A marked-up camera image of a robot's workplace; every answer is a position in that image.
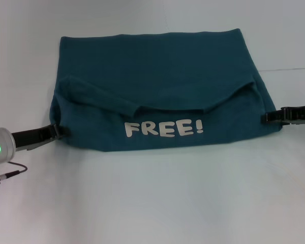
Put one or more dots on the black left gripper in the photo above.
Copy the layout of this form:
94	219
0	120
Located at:
33	137

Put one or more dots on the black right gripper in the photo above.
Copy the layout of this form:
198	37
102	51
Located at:
297	115

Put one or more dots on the teal blue shirt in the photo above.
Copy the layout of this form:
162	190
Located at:
155	101

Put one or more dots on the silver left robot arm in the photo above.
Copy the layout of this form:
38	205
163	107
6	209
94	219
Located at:
0	146

